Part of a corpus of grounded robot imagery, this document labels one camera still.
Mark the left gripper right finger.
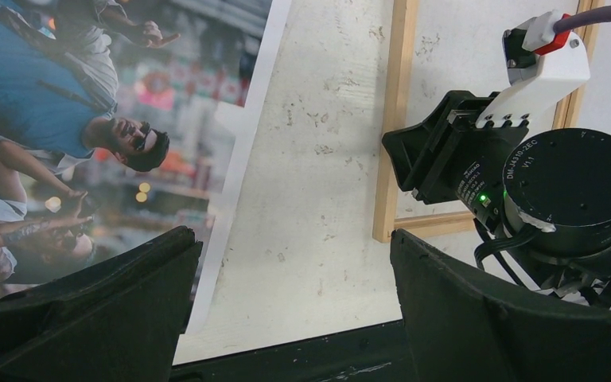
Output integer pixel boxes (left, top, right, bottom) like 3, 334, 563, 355
390, 230, 611, 381

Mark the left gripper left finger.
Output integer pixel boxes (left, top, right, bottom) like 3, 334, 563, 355
0, 226, 203, 381

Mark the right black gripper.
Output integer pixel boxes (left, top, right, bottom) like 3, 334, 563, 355
381, 90, 529, 222

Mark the wooden picture frame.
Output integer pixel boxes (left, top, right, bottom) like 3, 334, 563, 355
382, 1, 602, 235

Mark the colour photo print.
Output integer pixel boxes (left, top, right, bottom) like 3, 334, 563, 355
0, 1, 290, 333

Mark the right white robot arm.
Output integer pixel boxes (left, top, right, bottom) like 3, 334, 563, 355
382, 90, 611, 309

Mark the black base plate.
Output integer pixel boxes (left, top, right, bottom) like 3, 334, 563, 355
169, 320, 417, 382

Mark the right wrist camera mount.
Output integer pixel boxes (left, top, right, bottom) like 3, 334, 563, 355
475, 10, 590, 129

